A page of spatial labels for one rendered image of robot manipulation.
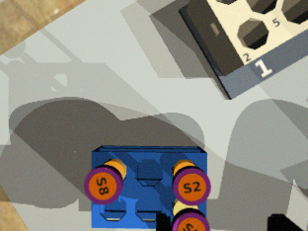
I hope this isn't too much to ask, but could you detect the blue tube rack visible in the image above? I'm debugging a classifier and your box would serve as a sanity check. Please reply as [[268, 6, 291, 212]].
[[92, 145, 207, 229]]

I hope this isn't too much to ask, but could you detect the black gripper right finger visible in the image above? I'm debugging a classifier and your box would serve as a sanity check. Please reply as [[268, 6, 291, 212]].
[[268, 214, 304, 231]]

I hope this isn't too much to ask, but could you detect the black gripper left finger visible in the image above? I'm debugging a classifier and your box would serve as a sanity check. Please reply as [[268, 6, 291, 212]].
[[156, 213, 172, 231]]

